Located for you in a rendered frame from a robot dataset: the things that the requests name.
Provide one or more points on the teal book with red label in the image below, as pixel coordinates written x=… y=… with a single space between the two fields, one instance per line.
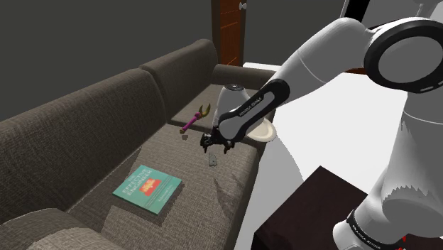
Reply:
x=147 y=188

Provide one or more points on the cream plate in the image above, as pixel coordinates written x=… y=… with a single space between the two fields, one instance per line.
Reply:
x=264 y=131

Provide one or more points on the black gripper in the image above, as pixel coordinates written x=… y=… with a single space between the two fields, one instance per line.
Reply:
x=218 y=137

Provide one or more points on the grey-brown fabric sofa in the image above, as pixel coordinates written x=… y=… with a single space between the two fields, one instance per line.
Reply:
x=86 y=128

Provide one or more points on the brown wooden door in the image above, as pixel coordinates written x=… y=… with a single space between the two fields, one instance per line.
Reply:
x=228 y=34

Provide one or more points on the small grey flat object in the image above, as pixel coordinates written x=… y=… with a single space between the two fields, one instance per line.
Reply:
x=213 y=160

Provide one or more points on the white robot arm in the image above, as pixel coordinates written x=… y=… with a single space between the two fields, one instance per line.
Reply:
x=412 y=166

